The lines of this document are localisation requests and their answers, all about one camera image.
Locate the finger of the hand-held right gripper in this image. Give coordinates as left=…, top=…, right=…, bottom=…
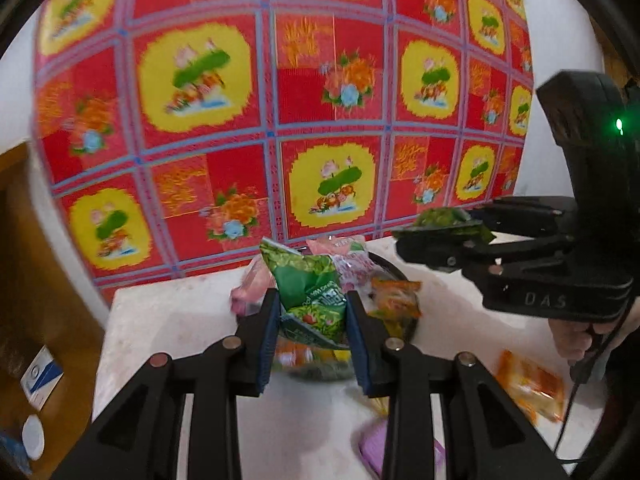
left=392, top=230, right=577, bottom=274
left=469, top=196, right=582, bottom=237

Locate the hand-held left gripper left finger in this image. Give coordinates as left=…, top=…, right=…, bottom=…
left=52, top=289, right=280, bottom=480

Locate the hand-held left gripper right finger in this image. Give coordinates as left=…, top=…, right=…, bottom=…
left=346, top=290, right=568, bottom=480

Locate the green snack packet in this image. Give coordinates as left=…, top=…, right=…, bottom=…
left=260, top=237, right=349, bottom=333
left=392, top=207, right=497, bottom=246
left=279, top=305, right=351, bottom=352

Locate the dark green plate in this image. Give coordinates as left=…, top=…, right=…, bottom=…
left=235, top=250, right=422, bottom=384

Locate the orange and yellow snack packet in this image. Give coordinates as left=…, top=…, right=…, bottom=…
left=369, top=279, right=424, bottom=322

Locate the person's right hand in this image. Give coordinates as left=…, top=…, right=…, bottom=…
left=547, top=309, right=627, bottom=368

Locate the pink and white snack packet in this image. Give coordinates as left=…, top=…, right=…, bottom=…
left=306, top=235, right=386, bottom=307

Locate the wooden door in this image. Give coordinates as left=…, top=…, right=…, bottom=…
left=592, top=20, right=640, bottom=92

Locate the brown wooden furniture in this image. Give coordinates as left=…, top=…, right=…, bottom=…
left=0, top=140, right=108, bottom=480

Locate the blue and white box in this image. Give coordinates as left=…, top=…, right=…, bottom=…
left=20, top=345, right=64, bottom=410

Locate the white round object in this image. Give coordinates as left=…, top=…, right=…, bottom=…
left=22, top=414, right=46, bottom=460

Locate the blue object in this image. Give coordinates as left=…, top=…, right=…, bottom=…
left=0, top=430, right=32, bottom=476

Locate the black cable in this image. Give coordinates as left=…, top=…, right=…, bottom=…
left=554, top=310, right=632, bottom=464

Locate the red floral printed wall cloth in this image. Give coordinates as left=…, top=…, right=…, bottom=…
left=31, top=0, right=535, bottom=306

